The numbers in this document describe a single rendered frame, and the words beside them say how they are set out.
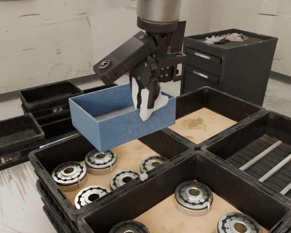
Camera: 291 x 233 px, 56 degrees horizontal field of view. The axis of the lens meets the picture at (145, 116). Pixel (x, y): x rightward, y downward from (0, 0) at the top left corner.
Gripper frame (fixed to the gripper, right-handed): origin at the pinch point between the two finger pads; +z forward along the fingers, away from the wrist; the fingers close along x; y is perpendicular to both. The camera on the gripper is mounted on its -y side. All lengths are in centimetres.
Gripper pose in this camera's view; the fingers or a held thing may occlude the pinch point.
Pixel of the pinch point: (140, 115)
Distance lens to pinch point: 58.4
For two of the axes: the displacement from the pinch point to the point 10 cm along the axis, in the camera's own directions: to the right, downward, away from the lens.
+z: -0.7, 8.1, 5.9
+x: -5.2, -5.3, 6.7
